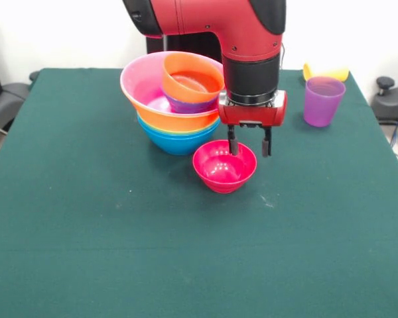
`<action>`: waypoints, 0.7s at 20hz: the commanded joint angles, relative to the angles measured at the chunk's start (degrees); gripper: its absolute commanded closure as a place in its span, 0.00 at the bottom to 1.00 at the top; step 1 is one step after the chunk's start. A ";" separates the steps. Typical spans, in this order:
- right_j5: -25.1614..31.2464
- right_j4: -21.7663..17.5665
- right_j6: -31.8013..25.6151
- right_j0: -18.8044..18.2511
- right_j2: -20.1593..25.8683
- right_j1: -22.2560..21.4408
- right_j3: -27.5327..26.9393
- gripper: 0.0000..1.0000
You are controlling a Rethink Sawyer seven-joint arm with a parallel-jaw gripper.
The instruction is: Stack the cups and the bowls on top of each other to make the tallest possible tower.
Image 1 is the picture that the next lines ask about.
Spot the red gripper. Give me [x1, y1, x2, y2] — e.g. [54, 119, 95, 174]
[217, 89, 289, 158]

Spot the small crimson bowl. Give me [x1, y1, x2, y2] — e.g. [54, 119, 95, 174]
[192, 139, 258, 194]

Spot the small dark blue bowl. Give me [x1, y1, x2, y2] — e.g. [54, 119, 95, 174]
[163, 89, 222, 114]

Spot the large orange bowl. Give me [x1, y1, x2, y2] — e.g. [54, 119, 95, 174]
[121, 92, 222, 133]

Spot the small red-orange bowl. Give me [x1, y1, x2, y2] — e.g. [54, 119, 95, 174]
[162, 51, 226, 104]

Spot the yellow cup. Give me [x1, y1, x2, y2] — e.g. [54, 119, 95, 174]
[302, 60, 350, 83]

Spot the large pink bowl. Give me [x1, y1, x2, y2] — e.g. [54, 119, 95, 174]
[119, 51, 227, 115]

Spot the purple cup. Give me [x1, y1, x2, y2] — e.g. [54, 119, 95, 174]
[302, 76, 347, 129]

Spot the dark green table cloth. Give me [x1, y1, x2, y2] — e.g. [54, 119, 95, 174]
[0, 68, 398, 318]

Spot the grey base with black knob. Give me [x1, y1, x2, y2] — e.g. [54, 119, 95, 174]
[0, 71, 40, 133]
[371, 76, 398, 125]

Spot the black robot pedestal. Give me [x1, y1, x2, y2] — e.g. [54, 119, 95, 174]
[145, 32, 225, 66]

